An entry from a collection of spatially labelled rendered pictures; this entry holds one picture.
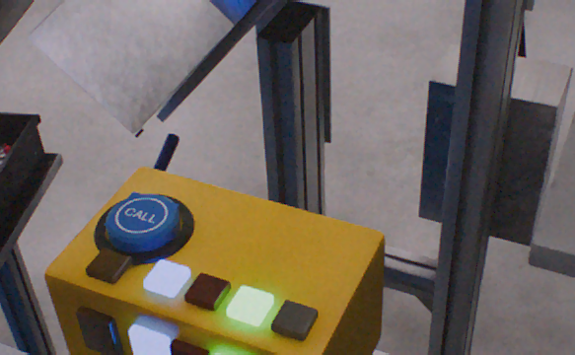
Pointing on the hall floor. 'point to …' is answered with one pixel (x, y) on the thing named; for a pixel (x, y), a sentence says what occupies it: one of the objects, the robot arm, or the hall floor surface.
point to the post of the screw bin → (22, 306)
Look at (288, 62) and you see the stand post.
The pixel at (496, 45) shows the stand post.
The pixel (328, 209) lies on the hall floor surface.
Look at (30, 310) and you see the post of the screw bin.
